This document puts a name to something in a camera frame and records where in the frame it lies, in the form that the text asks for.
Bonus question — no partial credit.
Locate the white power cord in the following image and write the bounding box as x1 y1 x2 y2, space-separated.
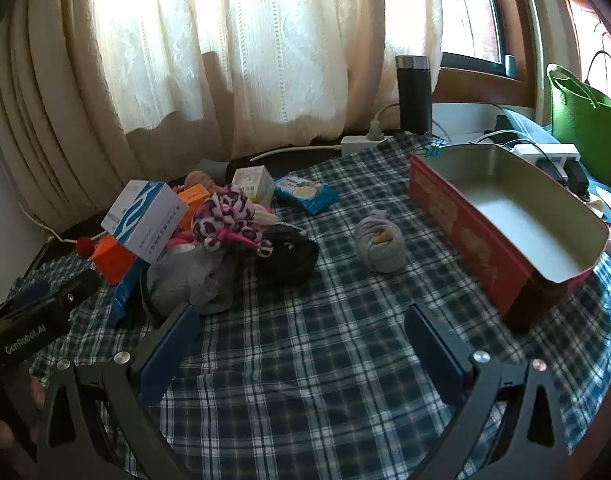
18 144 343 246

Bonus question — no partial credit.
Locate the orange cube box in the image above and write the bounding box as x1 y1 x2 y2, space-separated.
90 236 137 285

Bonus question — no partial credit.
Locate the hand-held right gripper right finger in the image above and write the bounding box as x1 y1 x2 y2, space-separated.
404 304 571 480

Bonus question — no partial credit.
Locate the red tin container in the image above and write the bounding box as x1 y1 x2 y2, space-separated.
408 142 611 332

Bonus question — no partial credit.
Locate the wooden window frame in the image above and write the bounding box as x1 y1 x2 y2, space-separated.
433 0 551 108

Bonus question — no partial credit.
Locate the black power adapter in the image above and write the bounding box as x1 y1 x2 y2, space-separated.
565 160 591 196

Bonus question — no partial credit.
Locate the cream soft cloth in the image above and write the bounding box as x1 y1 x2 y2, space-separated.
254 206 282 227

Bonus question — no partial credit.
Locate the blue flat packet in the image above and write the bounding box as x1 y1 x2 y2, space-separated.
108 260 149 328

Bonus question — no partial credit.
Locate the person's left hand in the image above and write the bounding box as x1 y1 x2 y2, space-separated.
0 376 48 462

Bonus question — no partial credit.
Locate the teal cloth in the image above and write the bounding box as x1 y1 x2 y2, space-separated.
498 107 611 223

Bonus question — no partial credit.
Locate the pink leopard fuzzy sock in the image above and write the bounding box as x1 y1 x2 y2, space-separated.
192 186 275 259

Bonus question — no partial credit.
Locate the blue and white box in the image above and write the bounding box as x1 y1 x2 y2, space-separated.
100 179 190 264

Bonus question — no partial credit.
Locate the white power strip with adapters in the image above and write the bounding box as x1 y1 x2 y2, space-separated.
513 143 581 173

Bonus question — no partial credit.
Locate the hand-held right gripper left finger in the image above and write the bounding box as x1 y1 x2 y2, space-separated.
36 302 204 480

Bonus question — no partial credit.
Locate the grey ribbed sock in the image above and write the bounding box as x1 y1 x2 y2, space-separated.
200 157 232 181

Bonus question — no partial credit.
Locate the small white box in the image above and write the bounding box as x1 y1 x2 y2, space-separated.
232 165 276 206

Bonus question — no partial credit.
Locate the beige towel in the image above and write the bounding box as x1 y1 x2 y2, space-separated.
583 195 611 218

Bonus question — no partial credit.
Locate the white charger cable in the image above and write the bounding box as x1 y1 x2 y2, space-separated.
475 129 523 151

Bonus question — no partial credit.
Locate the blue snack packet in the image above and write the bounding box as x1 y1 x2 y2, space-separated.
274 174 340 216

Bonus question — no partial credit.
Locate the white plug with cable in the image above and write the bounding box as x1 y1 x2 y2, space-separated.
368 103 402 142

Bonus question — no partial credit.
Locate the green tote bag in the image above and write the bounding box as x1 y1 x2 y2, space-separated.
546 50 611 186

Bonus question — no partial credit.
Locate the grey cloth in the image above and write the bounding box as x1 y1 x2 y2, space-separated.
148 247 238 315

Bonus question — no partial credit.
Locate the cream lace curtain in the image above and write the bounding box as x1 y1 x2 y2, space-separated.
0 0 444 241

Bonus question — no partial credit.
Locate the blue plaid cloth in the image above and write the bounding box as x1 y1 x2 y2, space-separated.
10 132 611 480

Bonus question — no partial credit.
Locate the black thermos bottle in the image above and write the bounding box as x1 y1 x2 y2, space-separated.
395 55 433 136

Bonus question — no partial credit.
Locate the orange wooden door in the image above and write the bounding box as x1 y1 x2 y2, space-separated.
560 0 611 111

